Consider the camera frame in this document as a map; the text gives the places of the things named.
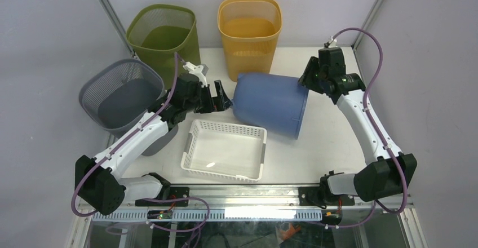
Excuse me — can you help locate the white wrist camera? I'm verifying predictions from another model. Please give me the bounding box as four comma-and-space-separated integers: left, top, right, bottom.
324, 36, 338, 48
183, 62, 209, 87

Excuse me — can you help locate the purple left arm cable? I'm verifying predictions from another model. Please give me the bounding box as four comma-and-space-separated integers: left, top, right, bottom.
70, 52, 211, 248

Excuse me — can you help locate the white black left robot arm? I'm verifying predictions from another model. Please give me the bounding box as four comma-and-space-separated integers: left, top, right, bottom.
74, 73, 232, 215

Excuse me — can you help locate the white perforated plastic basket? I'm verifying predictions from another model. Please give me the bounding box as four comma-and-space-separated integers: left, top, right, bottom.
180, 119, 267, 183

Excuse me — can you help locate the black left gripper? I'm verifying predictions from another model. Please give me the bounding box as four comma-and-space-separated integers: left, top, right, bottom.
184, 80, 232, 114

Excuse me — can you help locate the large blue plastic bucket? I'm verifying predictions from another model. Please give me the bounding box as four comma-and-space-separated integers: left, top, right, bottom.
232, 73, 309, 140

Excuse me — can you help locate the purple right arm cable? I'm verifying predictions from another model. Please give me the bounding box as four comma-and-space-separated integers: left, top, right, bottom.
309, 27, 408, 229

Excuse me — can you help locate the yellow mesh bin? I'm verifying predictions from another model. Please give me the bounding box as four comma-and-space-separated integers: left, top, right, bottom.
217, 0, 282, 82

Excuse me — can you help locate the olive green mesh bin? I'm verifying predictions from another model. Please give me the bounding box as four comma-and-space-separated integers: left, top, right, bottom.
126, 4, 201, 89

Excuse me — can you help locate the aluminium front rail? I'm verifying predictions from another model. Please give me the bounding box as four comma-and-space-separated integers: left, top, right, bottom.
76, 183, 415, 223

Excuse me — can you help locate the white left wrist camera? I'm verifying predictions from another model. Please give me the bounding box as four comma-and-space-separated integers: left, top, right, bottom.
183, 62, 209, 87

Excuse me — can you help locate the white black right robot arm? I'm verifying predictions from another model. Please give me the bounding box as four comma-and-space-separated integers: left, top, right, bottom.
299, 47, 417, 208

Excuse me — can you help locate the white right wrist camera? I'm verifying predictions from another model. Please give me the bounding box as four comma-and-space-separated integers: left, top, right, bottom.
324, 36, 338, 48

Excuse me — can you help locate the grey mesh bin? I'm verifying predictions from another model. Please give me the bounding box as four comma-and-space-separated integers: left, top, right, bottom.
79, 59, 166, 139

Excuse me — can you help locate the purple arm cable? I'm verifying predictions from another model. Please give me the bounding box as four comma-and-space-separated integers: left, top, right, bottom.
309, 27, 408, 229
70, 52, 211, 248

